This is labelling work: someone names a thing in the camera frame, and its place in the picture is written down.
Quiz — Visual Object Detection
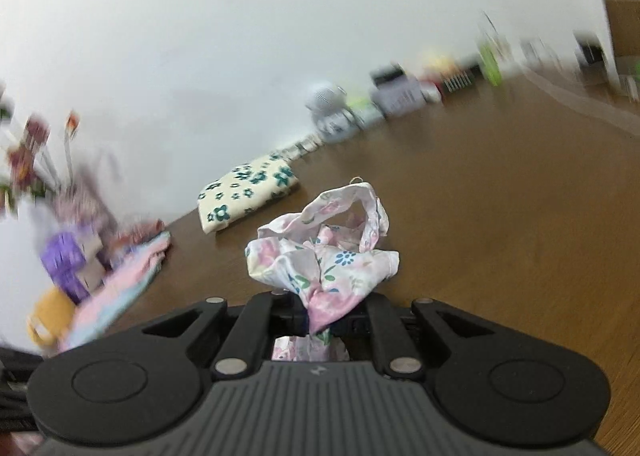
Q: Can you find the black small gadget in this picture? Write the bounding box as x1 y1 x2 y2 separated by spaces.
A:
370 65 407 87

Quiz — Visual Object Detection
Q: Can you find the pink and blue garment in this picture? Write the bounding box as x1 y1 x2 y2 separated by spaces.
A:
57 231 173 352

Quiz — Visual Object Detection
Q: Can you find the dried rose bouquet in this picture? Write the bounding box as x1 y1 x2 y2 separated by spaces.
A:
0 81 84 217

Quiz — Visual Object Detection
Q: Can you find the green and white small box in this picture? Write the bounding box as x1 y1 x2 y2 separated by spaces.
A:
347 94 387 128

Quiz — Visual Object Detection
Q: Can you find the cream green-flowered folded garment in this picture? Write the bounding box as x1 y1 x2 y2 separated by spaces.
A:
197 151 301 235

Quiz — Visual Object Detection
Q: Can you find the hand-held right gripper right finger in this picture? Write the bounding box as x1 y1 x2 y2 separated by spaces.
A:
366 293 496 379

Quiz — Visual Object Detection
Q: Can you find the pink floral garment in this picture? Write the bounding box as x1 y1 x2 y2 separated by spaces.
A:
245 179 401 363

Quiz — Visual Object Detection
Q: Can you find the white robot speaker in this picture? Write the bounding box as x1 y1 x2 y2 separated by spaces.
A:
306 81 362 143

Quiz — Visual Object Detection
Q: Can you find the large purple tissue pack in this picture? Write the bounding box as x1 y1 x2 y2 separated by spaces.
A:
40 231 85 284

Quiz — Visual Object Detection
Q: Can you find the white charger plug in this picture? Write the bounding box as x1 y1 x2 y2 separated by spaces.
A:
520 39 562 73

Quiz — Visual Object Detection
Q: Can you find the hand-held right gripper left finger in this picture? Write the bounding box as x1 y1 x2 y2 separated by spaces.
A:
142 293 281 379

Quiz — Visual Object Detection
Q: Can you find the green spray bottle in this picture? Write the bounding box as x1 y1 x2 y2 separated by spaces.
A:
475 11 504 86

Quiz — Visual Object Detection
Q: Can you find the yellow mug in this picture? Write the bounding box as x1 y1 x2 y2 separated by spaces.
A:
27 286 77 350

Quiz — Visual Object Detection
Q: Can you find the small purple tissue pack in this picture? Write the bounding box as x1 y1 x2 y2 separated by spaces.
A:
60 256 107 303

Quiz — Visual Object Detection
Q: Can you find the mottled pink vase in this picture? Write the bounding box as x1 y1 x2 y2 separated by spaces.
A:
52 181 112 238

